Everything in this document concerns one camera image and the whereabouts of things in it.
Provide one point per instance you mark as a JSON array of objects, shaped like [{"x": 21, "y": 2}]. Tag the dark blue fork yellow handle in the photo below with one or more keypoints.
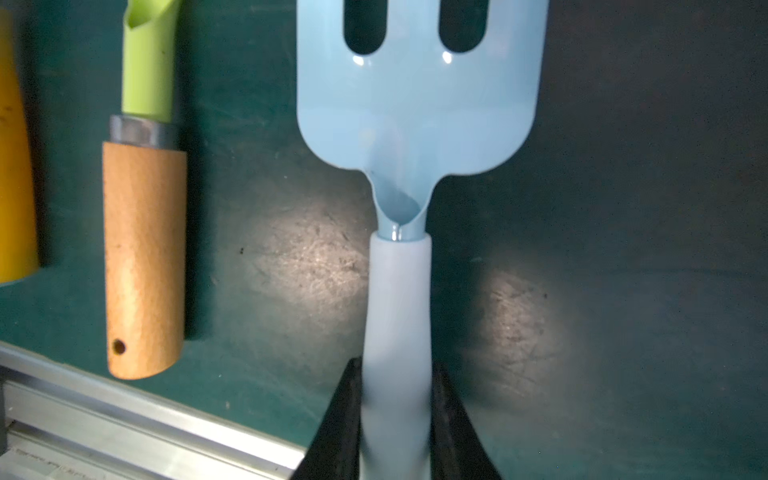
[{"x": 19, "y": 240}]

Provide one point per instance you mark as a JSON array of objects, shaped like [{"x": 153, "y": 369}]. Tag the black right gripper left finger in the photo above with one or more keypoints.
[{"x": 334, "y": 450}]

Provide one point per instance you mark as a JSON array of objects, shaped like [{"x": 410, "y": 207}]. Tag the wooden handle tool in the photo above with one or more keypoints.
[{"x": 145, "y": 201}]

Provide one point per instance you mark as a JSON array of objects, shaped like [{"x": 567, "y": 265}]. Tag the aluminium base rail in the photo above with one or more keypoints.
[{"x": 58, "y": 422}]

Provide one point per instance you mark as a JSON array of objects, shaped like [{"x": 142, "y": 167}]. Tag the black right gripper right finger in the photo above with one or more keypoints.
[{"x": 456, "y": 451}]

